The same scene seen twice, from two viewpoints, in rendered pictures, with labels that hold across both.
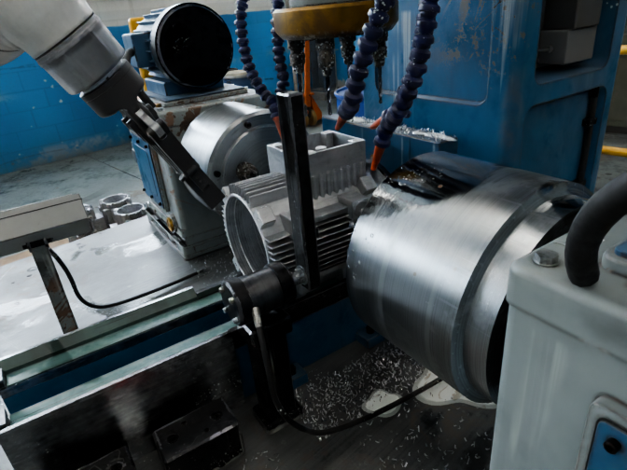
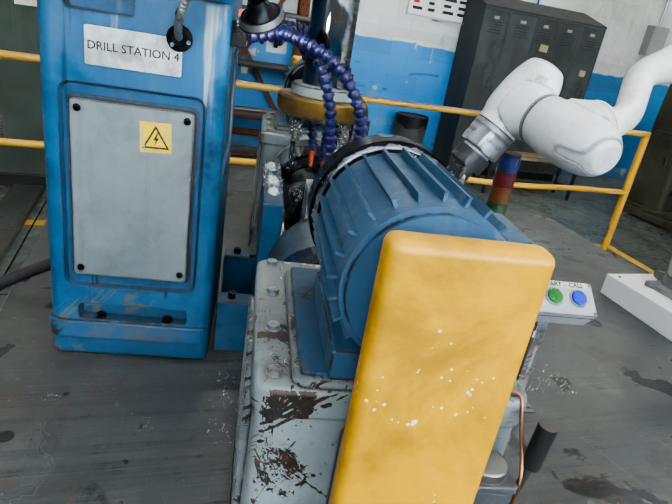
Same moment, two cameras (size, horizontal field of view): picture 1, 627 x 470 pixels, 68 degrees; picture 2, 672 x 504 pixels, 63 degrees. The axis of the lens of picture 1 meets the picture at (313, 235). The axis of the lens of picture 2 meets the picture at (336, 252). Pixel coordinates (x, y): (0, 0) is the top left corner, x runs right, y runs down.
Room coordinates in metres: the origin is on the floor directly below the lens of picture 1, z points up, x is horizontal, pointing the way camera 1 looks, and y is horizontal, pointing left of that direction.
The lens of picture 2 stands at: (1.79, 0.42, 1.48)
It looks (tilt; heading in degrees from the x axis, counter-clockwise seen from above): 23 degrees down; 201
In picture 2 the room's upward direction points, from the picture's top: 10 degrees clockwise
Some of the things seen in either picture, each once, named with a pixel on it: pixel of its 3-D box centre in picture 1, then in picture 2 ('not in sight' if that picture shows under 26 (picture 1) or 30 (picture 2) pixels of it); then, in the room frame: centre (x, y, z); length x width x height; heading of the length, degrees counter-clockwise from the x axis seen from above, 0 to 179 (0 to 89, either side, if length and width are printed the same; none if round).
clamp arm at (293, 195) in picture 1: (299, 198); not in sight; (0.54, 0.01, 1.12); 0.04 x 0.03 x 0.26; 121
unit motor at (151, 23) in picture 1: (172, 97); (415, 350); (1.25, 0.33, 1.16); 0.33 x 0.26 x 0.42; 31
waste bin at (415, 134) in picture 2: not in sight; (407, 140); (-4.53, -1.31, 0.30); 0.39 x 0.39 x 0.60
